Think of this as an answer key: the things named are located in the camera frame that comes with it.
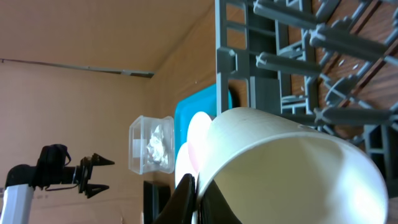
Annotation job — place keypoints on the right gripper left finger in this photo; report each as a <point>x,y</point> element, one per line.
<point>179,209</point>

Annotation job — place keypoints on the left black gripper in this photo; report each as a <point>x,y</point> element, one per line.
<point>83,174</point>

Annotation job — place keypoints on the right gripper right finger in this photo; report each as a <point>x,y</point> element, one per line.
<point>214,208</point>

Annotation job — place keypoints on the white napkin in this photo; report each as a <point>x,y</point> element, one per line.
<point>156,149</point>

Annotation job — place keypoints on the white paper cup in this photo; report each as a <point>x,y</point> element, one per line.
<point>273,170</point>

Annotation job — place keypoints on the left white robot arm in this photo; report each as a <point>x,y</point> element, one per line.
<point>52,168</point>

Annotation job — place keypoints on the clear plastic waste bin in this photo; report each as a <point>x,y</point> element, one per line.
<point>139,134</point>

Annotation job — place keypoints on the grey dishwasher rack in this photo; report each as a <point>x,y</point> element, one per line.
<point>296,65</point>

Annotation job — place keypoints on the black plastic tray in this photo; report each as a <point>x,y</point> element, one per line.
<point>156,196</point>

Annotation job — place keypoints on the large white dinner plate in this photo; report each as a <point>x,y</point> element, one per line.
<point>183,165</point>

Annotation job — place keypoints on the teal plastic serving tray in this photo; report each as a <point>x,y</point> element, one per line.
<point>203,100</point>

